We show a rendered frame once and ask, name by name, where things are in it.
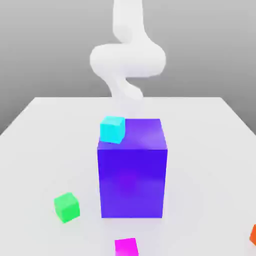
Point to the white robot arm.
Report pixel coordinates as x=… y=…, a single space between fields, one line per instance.
x=128 y=60

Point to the small cyan cube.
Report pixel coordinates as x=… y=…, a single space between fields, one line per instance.
x=112 y=131

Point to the small green cube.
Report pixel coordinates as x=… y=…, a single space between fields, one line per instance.
x=67 y=208

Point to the small magenta cube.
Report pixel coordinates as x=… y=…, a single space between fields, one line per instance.
x=126 y=248

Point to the small orange cube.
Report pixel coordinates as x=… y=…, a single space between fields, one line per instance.
x=253 y=236

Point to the large purple box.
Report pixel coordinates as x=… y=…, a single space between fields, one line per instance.
x=132 y=180

